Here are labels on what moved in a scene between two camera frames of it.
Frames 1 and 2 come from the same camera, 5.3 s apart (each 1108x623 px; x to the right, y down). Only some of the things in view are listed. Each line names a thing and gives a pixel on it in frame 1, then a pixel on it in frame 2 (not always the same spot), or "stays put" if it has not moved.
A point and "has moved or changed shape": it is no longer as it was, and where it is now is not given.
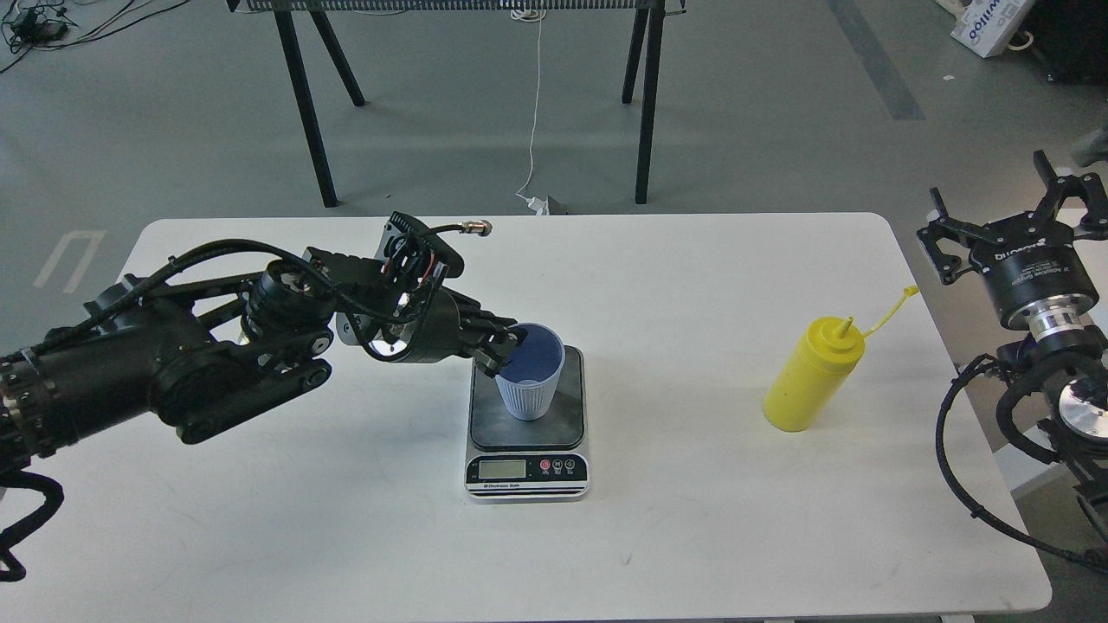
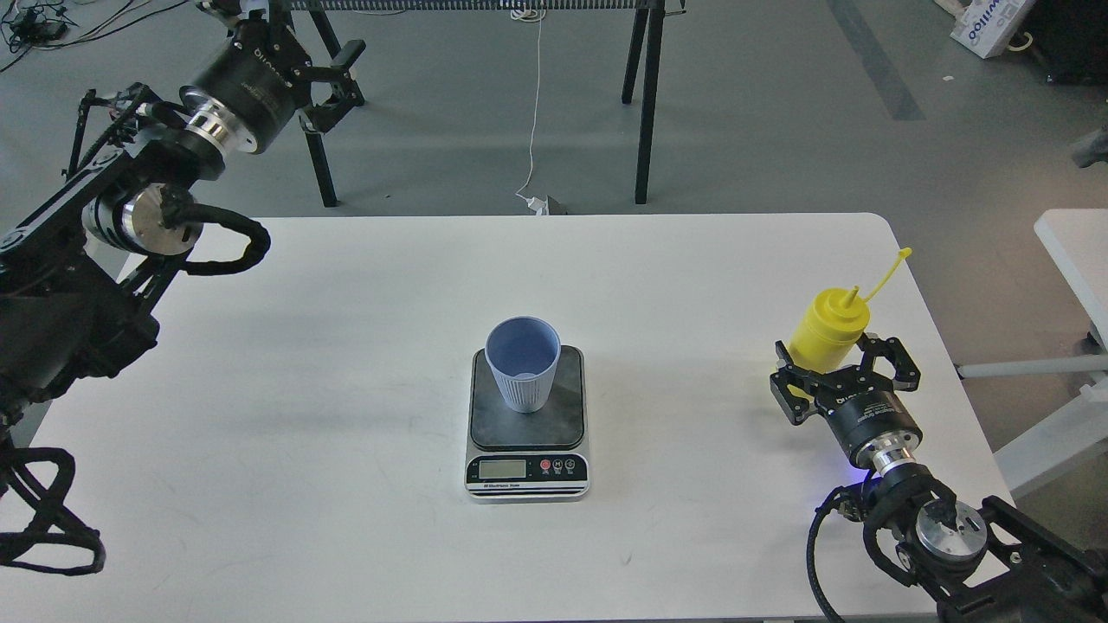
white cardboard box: (987, 27) stays put
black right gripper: (1034, 273) to (862, 407)
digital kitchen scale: (512, 460) stays put
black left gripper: (438, 326) to (253, 88)
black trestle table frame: (648, 27) stays put
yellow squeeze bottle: (818, 369) has moved or changed shape
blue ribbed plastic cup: (530, 376) stays put
